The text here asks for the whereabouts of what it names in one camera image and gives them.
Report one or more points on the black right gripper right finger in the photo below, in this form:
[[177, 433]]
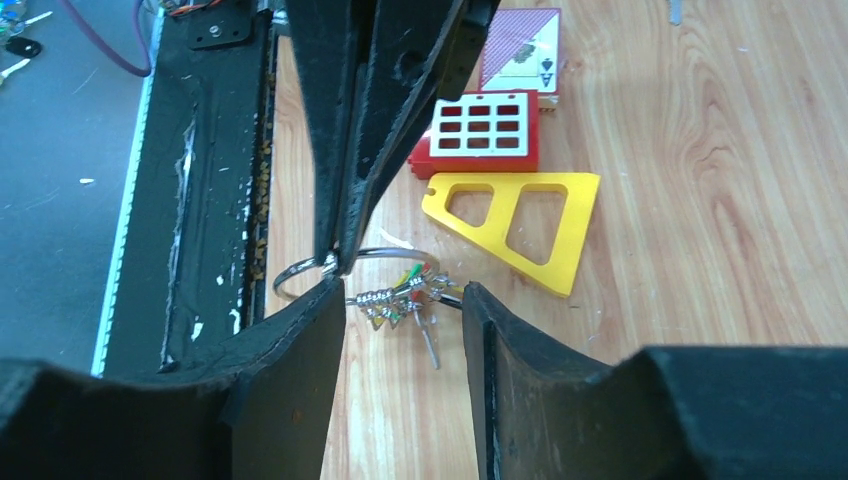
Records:
[[542, 410]]

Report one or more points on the yellow plastic triangle frame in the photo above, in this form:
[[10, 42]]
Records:
[[536, 223]]

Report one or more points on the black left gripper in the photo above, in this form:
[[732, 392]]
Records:
[[417, 50]]

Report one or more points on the red window block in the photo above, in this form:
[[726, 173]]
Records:
[[481, 132]]

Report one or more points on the large metal keyring with tags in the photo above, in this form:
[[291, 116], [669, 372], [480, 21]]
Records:
[[423, 285]]

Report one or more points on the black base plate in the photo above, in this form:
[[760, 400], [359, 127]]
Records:
[[179, 274]]

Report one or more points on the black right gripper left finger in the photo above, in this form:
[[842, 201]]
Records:
[[255, 406]]

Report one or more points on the blue tagged key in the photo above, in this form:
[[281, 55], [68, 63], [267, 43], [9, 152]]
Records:
[[675, 12]]

